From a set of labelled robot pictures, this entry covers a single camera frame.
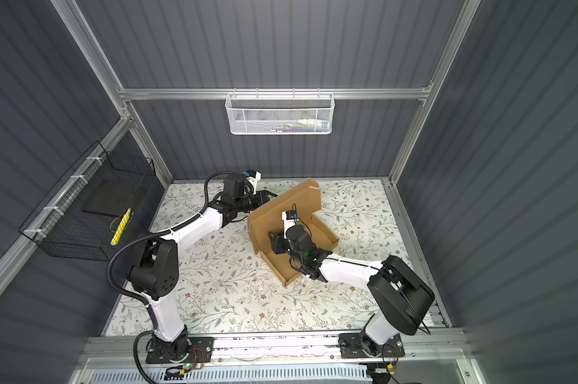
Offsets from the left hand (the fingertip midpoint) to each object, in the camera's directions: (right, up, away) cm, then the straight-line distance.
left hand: (274, 196), depth 90 cm
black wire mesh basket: (-56, -6, -18) cm, 59 cm away
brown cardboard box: (+11, -1, -2) cm, 11 cm away
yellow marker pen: (-44, -11, -20) cm, 50 cm away
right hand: (+1, -14, -6) cm, 15 cm away
